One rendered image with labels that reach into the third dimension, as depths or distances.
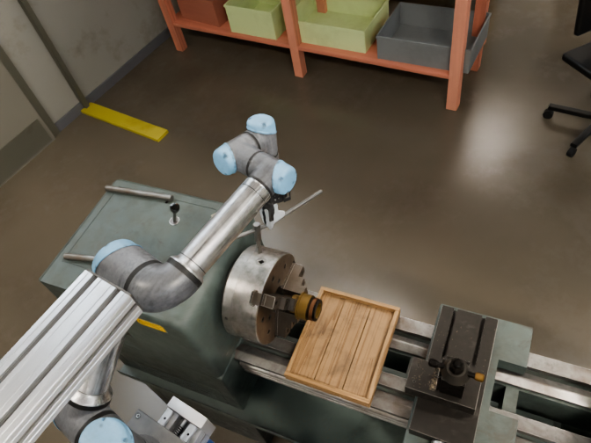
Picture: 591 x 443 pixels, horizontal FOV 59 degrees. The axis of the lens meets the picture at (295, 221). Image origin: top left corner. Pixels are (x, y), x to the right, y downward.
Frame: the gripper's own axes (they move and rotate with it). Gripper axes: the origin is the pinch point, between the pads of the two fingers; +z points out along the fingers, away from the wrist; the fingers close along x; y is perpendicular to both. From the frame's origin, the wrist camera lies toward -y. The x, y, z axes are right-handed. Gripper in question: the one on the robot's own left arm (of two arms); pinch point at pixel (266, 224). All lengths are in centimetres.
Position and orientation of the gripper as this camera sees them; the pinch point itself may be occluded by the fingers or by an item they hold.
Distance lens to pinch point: 158.0
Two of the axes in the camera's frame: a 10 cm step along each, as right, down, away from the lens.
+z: 0.6, 7.7, 6.3
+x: -5.2, -5.2, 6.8
